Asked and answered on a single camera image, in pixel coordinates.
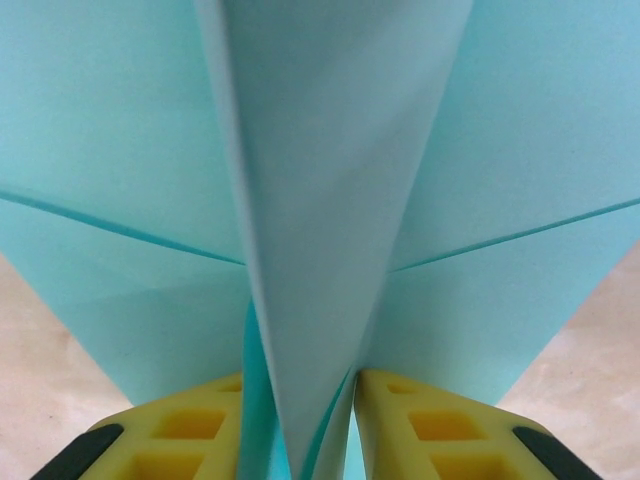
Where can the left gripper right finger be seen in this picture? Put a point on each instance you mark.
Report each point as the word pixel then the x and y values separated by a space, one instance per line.
pixel 380 430

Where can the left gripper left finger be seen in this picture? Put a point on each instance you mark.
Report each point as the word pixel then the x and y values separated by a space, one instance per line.
pixel 225 430

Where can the light blue cloth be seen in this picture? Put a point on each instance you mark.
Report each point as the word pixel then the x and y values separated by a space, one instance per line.
pixel 320 200

